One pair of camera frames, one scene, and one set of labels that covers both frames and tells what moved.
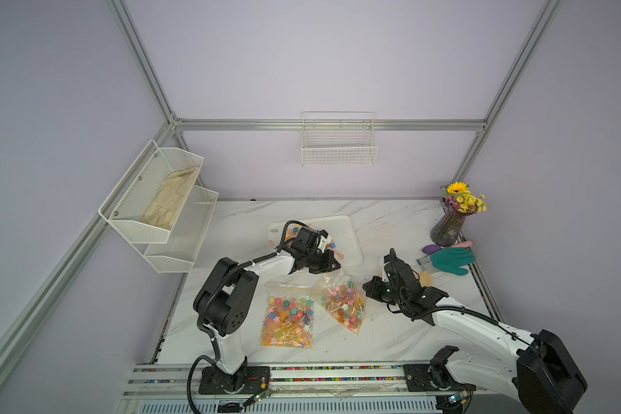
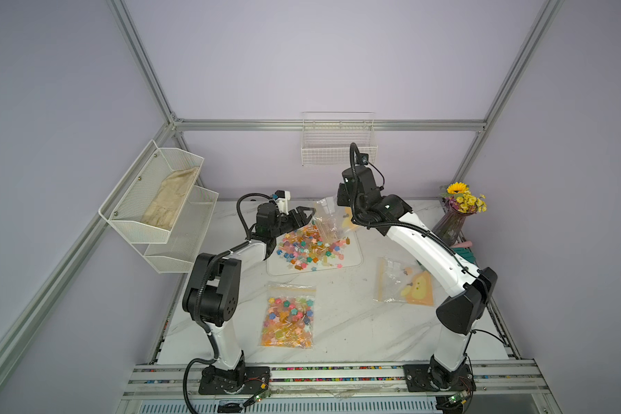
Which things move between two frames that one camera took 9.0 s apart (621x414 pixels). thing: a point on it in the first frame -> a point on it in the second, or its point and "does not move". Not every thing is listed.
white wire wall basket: [338, 138] does not move
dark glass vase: [448, 228] does not move
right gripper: [373, 291] -> [346, 200]
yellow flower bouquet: [460, 197] does not move
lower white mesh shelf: [185, 245] does not move
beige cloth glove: [172, 192] does not move
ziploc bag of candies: [344, 299] -> [325, 235]
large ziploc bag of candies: [289, 315] does not move
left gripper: [327, 266] -> [302, 220]
